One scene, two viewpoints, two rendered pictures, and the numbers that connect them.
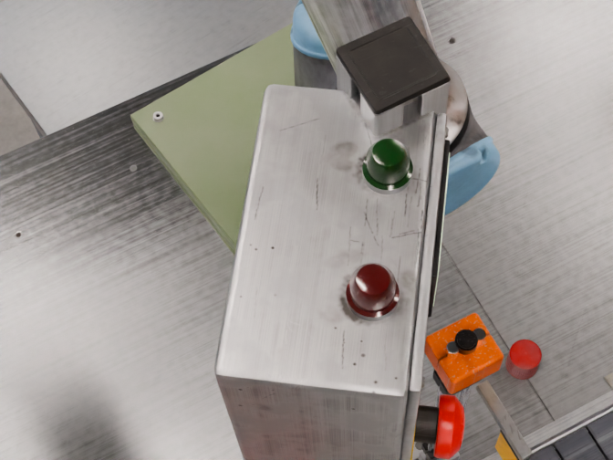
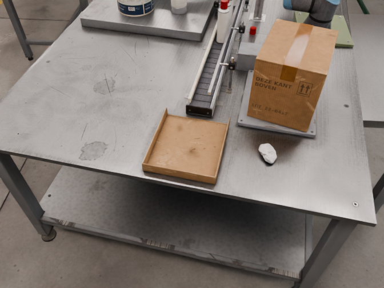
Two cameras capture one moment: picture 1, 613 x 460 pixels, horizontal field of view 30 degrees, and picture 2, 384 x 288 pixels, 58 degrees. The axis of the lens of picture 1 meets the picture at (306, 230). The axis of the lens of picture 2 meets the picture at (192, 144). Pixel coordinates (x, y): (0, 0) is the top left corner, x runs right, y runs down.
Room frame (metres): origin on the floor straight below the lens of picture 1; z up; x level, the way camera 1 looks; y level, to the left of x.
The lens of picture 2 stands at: (1.12, -1.76, 1.80)
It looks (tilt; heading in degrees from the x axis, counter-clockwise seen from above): 48 degrees down; 126
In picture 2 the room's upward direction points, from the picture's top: straight up
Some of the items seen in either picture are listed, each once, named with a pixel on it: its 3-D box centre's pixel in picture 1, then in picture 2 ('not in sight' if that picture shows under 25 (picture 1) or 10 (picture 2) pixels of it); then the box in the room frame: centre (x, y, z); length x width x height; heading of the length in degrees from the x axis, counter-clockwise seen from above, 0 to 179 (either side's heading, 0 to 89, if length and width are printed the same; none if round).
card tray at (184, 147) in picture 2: not in sight; (188, 142); (0.60, -1.07, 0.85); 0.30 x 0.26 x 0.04; 112
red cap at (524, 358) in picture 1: (524, 359); (252, 30); (0.40, -0.22, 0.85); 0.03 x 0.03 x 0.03
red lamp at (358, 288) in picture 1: (372, 287); not in sight; (0.22, -0.03, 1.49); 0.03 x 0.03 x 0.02
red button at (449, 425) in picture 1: (438, 425); not in sight; (0.19, -0.07, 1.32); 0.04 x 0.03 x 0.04; 167
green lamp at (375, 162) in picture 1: (388, 162); not in sight; (0.29, -0.04, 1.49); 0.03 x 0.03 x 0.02
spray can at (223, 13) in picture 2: not in sight; (223, 22); (0.35, -0.45, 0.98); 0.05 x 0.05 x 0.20
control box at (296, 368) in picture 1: (340, 301); not in sight; (0.26, -0.02, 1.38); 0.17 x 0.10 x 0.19; 167
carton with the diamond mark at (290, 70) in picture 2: not in sight; (291, 74); (0.79, -0.64, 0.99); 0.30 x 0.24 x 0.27; 103
